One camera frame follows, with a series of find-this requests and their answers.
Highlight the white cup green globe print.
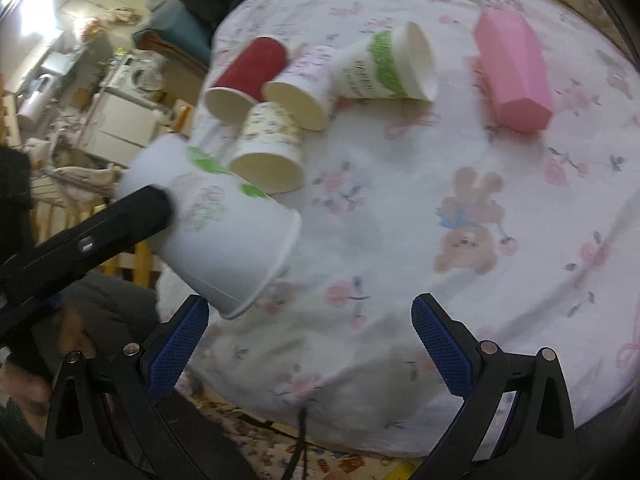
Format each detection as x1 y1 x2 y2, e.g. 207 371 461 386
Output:
116 134 302 320

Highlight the yellow cartoon paper cup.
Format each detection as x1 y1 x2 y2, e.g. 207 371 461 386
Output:
229 102 305 194

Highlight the red ribbed paper cup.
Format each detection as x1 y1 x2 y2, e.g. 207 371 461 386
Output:
204 36 288 127

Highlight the pink patterned paper cup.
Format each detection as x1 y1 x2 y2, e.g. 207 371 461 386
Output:
262 46 338 131

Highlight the pink faceted plastic cup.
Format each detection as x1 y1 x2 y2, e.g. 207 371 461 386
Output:
473 9 554 133

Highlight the white cup green tree band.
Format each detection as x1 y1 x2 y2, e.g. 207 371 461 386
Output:
330 22 438 103

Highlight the white kitchen cabinet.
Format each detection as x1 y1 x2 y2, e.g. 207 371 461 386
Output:
75 92 166 167

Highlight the floral white bed sheet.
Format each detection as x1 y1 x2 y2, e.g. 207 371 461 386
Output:
191 0 639 456

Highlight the white washing machine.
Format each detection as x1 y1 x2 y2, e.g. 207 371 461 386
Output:
103 51 167 103

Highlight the teal bed frame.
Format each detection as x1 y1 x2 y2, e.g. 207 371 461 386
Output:
131 0 213 70

